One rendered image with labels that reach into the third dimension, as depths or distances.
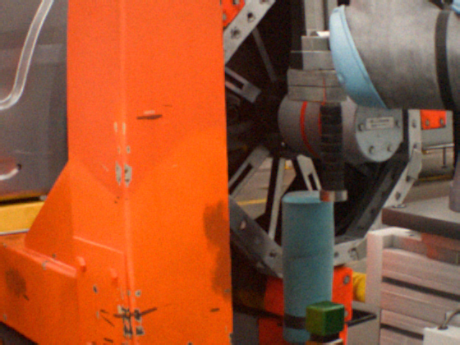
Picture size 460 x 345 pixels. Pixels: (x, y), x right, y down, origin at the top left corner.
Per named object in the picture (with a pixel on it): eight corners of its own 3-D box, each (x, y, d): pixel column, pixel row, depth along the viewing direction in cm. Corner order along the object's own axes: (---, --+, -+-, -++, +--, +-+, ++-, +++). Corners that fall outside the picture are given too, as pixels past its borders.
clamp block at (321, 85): (310, 98, 166) (310, 66, 165) (348, 101, 158) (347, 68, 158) (287, 100, 163) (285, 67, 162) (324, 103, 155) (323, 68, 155)
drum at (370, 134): (331, 153, 195) (328, 80, 194) (407, 162, 178) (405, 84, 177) (273, 160, 187) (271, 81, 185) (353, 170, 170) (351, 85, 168)
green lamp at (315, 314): (326, 326, 134) (327, 299, 133) (345, 331, 131) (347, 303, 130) (303, 333, 132) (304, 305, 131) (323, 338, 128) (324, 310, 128)
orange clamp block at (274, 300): (268, 264, 190) (261, 310, 190) (295, 270, 183) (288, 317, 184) (296, 264, 194) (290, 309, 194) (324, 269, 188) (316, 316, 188)
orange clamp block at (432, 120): (396, 127, 207) (423, 126, 213) (421, 131, 201) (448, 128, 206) (395, 94, 207) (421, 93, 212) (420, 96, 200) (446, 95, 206)
